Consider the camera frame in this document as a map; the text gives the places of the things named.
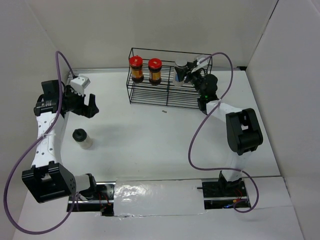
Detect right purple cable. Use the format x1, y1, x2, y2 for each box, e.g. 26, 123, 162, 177
187, 51, 260, 213

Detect purple cable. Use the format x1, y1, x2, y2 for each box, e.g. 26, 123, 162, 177
2, 51, 81, 235
187, 51, 260, 213

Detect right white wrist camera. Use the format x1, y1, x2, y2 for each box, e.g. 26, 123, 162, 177
191, 55, 210, 73

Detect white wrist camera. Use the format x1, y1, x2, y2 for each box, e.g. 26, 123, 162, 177
191, 55, 210, 73
69, 75, 91, 97

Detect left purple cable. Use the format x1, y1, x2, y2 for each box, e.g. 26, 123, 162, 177
2, 51, 81, 235

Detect red lid chili jar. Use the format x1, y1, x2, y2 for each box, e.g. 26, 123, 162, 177
148, 58, 162, 86

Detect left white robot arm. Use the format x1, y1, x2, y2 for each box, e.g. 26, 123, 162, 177
21, 75, 99, 203

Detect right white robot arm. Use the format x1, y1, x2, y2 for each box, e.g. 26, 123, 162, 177
173, 57, 263, 196

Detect black wire shelf rack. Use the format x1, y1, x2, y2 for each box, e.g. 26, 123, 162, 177
126, 47, 209, 110

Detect white taped cover sheet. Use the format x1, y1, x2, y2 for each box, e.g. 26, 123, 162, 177
113, 179, 206, 217

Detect black cap pellet bottle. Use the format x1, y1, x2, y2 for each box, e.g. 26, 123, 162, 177
72, 128, 93, 150

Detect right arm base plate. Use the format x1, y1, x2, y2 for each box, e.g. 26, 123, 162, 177
196, 180, 251, 210

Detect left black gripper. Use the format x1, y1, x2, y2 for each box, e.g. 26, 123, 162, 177
60, 85, 99, 119

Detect white bottle blue label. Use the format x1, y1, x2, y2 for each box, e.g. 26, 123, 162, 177
172, 59, 188, 87

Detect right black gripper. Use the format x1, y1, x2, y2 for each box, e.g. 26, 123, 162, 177
175, 61, 206, 98

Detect red lid sauce jar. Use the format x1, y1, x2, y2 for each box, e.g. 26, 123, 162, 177
129, 55, 144, 84

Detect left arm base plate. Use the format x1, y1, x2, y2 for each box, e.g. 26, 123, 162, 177
72, 182, 116, 217

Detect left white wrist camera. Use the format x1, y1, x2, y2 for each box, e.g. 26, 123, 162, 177
69, 75, 91, 97

